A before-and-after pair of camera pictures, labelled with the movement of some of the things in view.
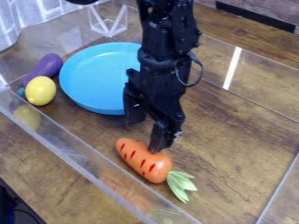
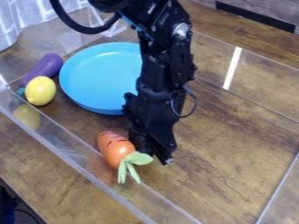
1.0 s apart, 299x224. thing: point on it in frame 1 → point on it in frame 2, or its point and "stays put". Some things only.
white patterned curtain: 21,13 stays put
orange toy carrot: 154,166 → 118,154
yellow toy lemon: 40,90 stays put
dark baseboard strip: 254,16 stays put
